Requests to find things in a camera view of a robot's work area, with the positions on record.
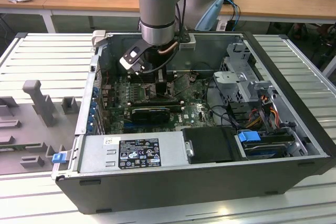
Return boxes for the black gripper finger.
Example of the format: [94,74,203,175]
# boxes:
[155,68,169,97]

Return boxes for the CPU socket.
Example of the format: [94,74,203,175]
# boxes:
[145,81,176,101]

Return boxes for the black graphics card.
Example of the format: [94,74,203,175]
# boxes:
[130,108,171,124]

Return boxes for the green motherboard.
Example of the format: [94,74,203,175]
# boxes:
[103,73,218,134]

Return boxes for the grey case latch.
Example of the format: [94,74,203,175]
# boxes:
[91,30,108,49]

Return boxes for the grey metal drive cage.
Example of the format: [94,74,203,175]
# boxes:
[212,41,281,133]

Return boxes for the black plastic shroud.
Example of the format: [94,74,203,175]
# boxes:
[181,126,238,165]

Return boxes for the grey power supply with label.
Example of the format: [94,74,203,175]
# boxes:
[67,134,195,175]

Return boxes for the blue disk carrier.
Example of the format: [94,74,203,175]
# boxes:
[237,130,261,145]

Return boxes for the grey parts rack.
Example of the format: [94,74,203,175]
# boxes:
[0,79,89,175]

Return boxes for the black grey PC case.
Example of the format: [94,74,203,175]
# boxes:
[51,30,336,216]

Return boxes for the hard disk drive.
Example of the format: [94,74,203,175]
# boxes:
[243,142,288,161]

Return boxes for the blue plastic latch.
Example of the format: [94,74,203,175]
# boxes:
[51,152,67,164]

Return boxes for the green RAM stick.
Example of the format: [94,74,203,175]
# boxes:
[0,143,43,154]

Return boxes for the copper coloured coiled cable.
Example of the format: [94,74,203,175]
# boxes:
[158,41,176,56]

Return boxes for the white camera on black bracket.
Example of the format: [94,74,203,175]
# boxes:
[119,39,152,74]

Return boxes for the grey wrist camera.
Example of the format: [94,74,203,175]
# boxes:
[179,34,197,50]

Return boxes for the orange yellow wire bundle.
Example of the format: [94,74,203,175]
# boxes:
[248,103,279,130]

